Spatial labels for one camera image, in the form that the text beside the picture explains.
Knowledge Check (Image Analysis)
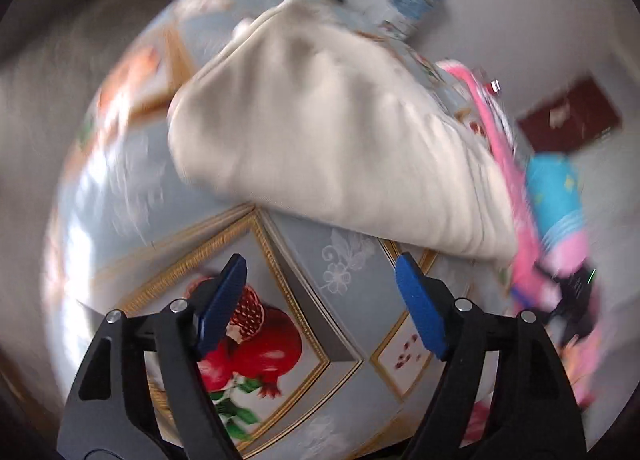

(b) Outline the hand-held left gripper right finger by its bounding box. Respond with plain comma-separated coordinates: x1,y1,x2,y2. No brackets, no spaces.
395,253,587,460

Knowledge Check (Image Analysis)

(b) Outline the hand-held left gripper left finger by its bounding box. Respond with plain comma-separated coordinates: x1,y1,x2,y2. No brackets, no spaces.
56,254,248,460

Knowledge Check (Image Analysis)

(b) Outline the beige zip jacket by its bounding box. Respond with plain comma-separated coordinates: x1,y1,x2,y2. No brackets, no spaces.
167,0,518,263

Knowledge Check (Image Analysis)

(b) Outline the fruit print tablecloth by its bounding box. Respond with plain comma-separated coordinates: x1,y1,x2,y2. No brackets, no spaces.
42,0,521,460

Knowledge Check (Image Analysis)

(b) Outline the blue bolster pillow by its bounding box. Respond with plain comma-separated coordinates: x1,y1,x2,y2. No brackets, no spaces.
522,153,591,276

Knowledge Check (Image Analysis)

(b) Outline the pink floral blanket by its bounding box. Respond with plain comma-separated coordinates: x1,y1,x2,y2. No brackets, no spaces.
435,58,606,446

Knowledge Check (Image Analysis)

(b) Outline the blue tin can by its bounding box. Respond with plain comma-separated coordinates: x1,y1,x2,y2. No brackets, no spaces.
382,0,448,41

